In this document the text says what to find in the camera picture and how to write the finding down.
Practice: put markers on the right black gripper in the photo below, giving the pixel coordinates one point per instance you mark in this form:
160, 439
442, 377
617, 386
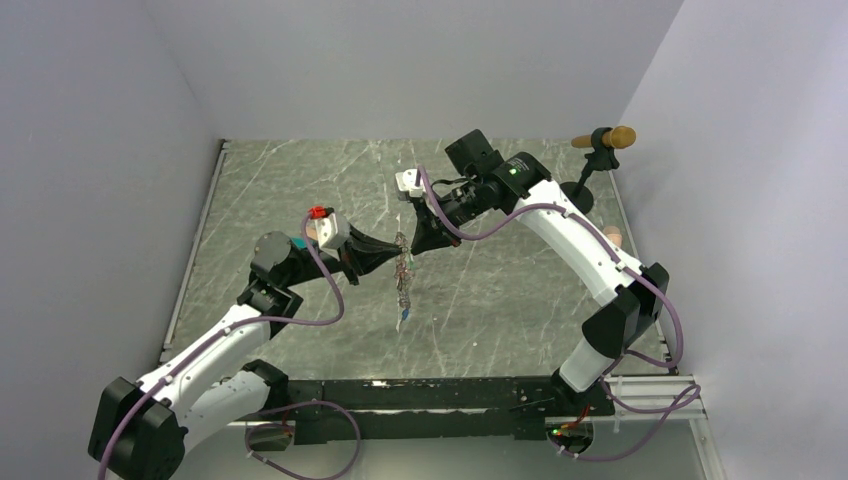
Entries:
431, 232

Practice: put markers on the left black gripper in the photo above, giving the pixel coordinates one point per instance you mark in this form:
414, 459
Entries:
360, 253

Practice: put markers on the round metal keyring disc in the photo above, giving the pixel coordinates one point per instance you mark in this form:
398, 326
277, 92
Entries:
403, 284

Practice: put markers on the blue tagged key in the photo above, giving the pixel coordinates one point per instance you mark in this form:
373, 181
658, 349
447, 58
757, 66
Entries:
402, 318

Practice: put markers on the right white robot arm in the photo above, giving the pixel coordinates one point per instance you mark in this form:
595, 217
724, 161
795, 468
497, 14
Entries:
628, 293

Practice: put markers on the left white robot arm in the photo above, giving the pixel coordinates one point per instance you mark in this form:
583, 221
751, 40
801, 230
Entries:
144, 428

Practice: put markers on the teal key tag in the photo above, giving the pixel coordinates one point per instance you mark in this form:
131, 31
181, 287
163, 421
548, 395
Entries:
300, 243

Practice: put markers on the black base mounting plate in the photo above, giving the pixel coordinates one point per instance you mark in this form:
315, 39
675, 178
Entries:
522, 407

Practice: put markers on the pink cylindrical object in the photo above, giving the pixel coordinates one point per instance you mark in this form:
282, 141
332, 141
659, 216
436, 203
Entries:
614, 235

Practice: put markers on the black microphone stand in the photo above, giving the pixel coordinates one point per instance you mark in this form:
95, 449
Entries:
602, 158

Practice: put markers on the gold microphone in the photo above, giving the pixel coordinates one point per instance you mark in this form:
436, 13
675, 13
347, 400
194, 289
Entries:
619, 137

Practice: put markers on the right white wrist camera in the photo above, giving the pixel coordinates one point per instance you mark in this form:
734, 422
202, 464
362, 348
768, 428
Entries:
409, 185

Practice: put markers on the aluminium frame rail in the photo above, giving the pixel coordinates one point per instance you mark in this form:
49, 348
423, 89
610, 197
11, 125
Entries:
648, 397

